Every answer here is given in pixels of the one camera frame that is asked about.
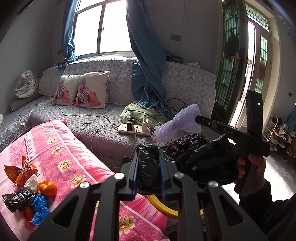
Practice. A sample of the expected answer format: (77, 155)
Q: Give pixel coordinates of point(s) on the black plastic bag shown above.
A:
(13, 200)
(149, 166)

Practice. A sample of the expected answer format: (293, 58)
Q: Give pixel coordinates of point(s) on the white tissue wad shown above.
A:
(193, 64)

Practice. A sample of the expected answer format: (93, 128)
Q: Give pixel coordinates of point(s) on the large black trash bag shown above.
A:
(208, 160)

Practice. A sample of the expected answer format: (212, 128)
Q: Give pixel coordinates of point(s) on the orange snack wrapper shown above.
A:
(13, 172)

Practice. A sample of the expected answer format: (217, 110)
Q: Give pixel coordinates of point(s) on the wall switch plate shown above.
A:
(175, 37)

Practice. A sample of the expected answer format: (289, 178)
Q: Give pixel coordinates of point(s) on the white charger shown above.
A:
(145, 125)

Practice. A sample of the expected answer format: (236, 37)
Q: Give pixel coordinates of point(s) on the dark green metal door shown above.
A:
(229, 69)

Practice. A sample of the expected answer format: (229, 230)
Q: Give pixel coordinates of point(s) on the green glass door panel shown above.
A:
(262, 58)

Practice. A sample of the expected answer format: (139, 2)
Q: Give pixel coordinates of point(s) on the short blue curtain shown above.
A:
(68, 34)

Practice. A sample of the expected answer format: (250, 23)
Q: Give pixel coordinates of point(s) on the light green cloth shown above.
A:
(157, 120)

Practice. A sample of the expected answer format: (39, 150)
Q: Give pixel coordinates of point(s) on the person's right hand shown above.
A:
(257, 169)

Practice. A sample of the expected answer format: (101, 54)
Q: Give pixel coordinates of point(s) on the pink floral blanket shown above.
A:
(69, 150)

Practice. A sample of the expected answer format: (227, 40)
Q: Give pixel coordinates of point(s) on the white tiger plush toy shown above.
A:
(27, 84)

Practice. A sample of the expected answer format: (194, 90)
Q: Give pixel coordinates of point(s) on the white power strip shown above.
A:
(138, 132)

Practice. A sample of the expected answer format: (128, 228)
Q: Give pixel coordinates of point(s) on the black charger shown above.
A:
(130, 124)

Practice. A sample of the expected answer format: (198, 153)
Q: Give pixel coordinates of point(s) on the baby print pillow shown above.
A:
(64, 92)
(92, 92)

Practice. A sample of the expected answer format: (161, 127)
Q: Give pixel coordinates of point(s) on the blue wrapper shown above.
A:
(40, 208)

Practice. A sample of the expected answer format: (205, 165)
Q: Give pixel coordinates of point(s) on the sliding glass window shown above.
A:
(111, 27)

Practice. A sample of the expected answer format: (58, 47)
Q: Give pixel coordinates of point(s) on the white foam net sleeve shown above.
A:
(178, 125)

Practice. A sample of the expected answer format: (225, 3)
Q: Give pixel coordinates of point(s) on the grey quilted corner sofa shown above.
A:
(92, 115)

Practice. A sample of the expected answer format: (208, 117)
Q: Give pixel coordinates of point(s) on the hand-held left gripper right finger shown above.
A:
(163, 176)

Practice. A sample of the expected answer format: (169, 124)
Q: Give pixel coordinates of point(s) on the white tissue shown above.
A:
(31, 182)

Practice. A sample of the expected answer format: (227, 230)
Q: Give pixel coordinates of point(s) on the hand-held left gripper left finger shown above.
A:
(135, 176)

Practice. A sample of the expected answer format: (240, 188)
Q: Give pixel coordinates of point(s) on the long blue curtain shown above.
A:
(148, 58)

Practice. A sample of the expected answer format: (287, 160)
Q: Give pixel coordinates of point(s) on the metal shoe rack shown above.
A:
(275, 134)

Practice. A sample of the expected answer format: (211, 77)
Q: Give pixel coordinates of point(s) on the grey bolster pillow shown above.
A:
(19, 105)

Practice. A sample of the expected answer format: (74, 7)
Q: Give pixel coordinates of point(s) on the orange tangerine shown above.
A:
(47, 188)
(29, 213)

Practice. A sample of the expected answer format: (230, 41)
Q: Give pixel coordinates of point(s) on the yellow rimmed trash bin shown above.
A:
(161, 205)

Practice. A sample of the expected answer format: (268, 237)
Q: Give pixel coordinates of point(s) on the person's right forearm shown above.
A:
(266, 205)

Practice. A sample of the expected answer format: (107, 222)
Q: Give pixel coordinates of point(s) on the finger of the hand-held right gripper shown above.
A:
(207, 122)

